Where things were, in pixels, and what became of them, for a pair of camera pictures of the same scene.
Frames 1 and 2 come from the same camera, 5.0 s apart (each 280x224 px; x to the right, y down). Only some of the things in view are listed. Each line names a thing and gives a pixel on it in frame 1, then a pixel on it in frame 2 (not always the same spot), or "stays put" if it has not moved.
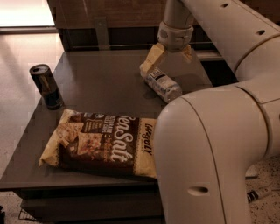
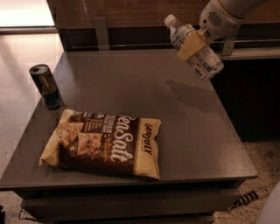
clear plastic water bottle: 167,88 to 203,60
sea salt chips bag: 104,143 stays put
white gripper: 174,38 to 218,23
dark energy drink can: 47,86 stays put
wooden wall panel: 119,13 stays put
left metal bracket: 102,34 stays put
